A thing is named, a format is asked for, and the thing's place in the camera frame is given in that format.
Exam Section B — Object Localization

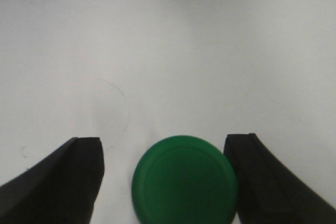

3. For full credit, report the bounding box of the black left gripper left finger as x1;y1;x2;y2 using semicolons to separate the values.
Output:
1;137;104;223

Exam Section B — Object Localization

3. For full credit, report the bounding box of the green push button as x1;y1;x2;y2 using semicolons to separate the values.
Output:
131;135;238;223

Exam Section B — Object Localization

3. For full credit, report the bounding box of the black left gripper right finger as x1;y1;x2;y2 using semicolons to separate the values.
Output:
224;133;335;223

